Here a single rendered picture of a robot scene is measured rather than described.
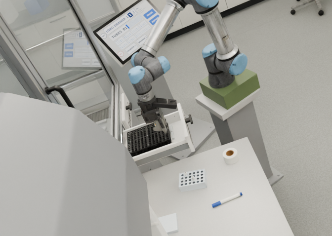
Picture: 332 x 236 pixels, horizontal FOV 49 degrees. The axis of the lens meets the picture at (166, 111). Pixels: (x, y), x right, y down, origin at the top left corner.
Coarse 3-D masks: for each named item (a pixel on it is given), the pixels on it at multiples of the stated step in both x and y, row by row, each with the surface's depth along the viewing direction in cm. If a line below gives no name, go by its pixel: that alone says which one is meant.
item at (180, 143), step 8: (176, 112) 194; (168, 120) 197; (176, 120) 197; (136, 128) 197; (176, 128) 193; (128, 136) 200; (176, 136) 188; (184, 136) 186; (128, 144) 197; (168, 144) 176; (176, 144) 176; (184, 144) 176; (152, 152) 177; (160, 152) 177; (168, 152) 177; (176, 152) 178; (136, 160) 178; (144, 160) 179; (152, 160) 179
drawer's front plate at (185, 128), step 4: (180, 104) 195; (180, 108) 190; (180, 112) 187; (180, 116) 185; (184, 116) 192; (184, 120) 181; (184, 124) 178; (184, 128) 176; (184, 132) 174; (188, 132) 178; (188, 136) 171; (188, 140) 172; (188, 144) 174; (192, 144) 175; (192, 148) 176
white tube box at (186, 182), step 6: (204, 168) 169; (180, 174) 172; (192, 174) 169; (198, 174) 168; (204, 174) 166; (180, 180) 169; (186, 180) 168; (192, 180) 166; (198, 180) 165; (204, 180) 164; (180, 186) 166; (186, 186) 165; (192, 186) 165; (198, 186) 165; (204, 186) 164
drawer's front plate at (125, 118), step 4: (124, 96) 222; (124, 100) 218; (124, 104) 214; (124, 108) 210; (124, 112) 207; (124, 116) 203; (128, 116) 213; (124, 120) 200; (128, 120) 209; (124, 124) 202; (128, 124) 205; (128, 128) 204
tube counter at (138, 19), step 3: (138, 15) 262; (135, 18) 260; (138, 18) 261; (141, 18) 262; (129, 21) 258; (132, 21) 259; (135, 21) 259; (138, 21) 260; (126, 24) 257; (129, 24) 257; (132, 24) 258; (135, 24) 259; (123, 27) 255; (126, 27) 256; (129, 27) 256; (123, 30) 254; (126, 30) 255
